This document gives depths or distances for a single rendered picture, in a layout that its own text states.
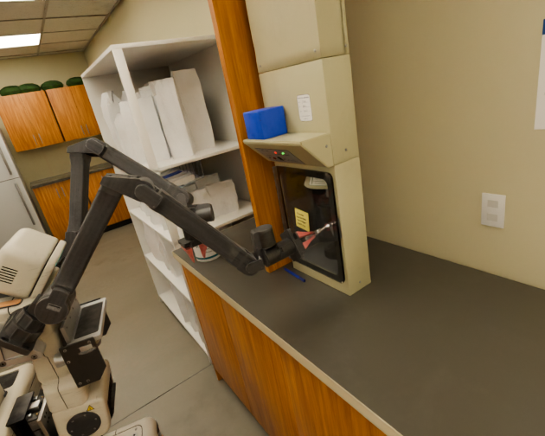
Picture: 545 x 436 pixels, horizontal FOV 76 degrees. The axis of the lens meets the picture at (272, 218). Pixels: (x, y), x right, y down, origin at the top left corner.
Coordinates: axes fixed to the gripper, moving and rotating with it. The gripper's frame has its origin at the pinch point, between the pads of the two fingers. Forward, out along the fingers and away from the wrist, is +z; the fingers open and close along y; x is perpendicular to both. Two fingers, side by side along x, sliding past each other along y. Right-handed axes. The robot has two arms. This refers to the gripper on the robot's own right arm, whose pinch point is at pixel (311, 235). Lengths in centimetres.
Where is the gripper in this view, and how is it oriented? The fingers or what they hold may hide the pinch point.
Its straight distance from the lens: 119.2
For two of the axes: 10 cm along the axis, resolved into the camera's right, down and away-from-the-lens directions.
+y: -4.5, -8.8, 1.2
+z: 8.2, -3.5, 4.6
